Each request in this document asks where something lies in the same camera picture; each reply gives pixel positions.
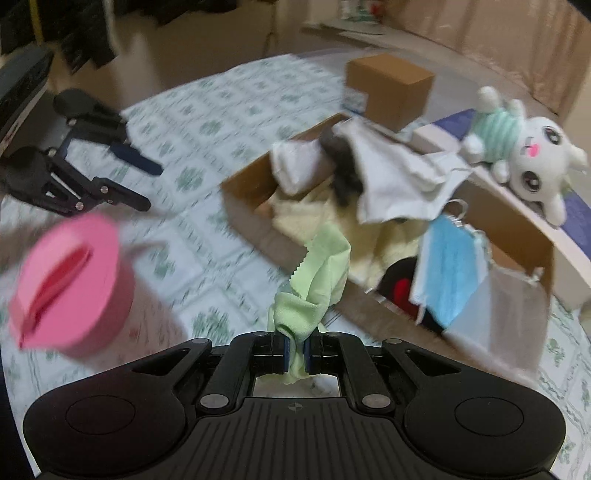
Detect green microfiber cloth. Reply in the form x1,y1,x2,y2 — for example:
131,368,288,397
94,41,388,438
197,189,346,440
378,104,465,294
267,223,351,385

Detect black red round earmuff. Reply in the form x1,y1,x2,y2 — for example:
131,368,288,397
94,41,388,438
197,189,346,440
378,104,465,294
377,256,420,320

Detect cream yellow fluffy towel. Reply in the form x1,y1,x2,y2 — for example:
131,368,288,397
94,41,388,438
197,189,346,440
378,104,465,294
269,188,422,292

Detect blue surgical face mask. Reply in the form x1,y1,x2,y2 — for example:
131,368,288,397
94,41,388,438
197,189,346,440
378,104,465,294
410,198,491,329

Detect white cloth glove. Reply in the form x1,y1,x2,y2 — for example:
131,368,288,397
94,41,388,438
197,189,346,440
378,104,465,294
337,118,471,224

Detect dark grey knit hat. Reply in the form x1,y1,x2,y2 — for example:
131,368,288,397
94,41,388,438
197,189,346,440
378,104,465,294
318,126,363,208

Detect white towel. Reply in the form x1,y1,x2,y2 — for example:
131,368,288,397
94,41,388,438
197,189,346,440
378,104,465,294
270,140,335,196

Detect floral tablecloth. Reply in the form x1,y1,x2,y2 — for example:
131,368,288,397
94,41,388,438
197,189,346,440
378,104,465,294
1,55,590,479

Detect pink lidded cup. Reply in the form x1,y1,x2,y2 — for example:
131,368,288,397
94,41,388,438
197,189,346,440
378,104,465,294
8,213,135,358

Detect long open cardboard box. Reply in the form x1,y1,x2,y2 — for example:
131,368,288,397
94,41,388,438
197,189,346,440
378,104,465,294
221,115,554,383

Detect white blue flat box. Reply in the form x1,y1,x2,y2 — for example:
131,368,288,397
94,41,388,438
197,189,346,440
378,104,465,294
413,108,591,310

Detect small closed cardboard box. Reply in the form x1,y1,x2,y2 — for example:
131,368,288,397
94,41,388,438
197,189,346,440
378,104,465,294
342,53,436,132

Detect white bunny plush toy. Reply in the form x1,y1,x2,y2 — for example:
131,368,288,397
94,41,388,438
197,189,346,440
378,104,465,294
460,86,589,227

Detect beige curtain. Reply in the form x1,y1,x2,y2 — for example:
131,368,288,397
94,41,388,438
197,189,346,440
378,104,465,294
385,0,590,117

